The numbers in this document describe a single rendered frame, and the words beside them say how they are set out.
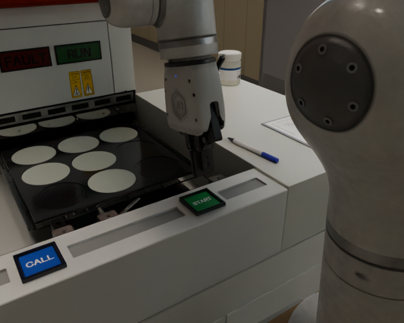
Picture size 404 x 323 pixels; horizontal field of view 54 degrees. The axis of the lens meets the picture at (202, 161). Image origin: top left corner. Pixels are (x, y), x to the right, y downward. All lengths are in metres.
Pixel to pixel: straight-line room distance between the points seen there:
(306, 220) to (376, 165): 0.51
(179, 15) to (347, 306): 0.40
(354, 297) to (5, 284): 0.41
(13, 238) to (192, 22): 0.57
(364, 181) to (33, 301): 0.41
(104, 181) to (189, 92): 0.37
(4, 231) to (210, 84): 0.56
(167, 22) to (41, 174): 0.50
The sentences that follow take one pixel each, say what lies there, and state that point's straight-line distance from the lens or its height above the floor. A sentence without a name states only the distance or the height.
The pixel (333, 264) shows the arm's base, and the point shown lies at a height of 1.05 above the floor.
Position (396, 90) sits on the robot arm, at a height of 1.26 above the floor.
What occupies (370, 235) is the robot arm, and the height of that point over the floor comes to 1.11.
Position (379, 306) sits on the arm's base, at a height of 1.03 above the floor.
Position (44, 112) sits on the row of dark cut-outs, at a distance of 1.12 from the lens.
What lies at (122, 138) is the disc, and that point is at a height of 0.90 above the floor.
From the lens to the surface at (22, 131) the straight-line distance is 1.11.
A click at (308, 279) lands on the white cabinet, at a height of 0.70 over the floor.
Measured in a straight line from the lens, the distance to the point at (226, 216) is 0.64.
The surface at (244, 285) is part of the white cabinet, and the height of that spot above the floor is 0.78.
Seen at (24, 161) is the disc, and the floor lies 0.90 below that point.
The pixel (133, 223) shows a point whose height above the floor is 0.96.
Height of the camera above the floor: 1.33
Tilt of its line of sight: 28 degrees down
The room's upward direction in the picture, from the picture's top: straight up
